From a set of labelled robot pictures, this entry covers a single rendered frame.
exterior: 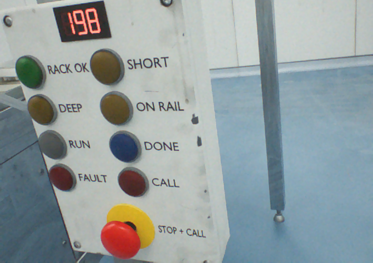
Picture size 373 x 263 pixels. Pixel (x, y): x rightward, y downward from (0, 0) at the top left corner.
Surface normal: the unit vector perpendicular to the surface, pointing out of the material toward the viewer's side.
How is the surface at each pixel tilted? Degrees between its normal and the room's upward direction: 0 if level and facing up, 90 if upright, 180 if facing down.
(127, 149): 90
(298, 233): 0
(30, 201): 90
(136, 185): 90
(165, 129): 90
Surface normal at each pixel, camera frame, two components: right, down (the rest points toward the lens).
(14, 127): 0.93, 0.00
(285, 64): -0.21, 0.39
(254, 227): -0.15, -0.92
